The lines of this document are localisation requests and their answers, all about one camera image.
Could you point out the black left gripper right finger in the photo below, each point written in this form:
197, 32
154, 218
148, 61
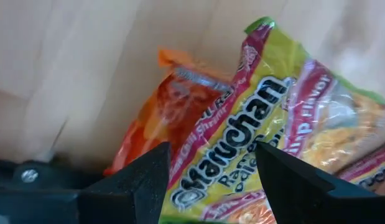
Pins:
298, 193

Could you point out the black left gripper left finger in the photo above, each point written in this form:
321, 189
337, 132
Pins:
139, 193

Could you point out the red ramen packet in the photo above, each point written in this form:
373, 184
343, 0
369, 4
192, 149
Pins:
242, 124

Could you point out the red ramen noodle pack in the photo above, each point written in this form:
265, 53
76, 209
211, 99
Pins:
173, 109

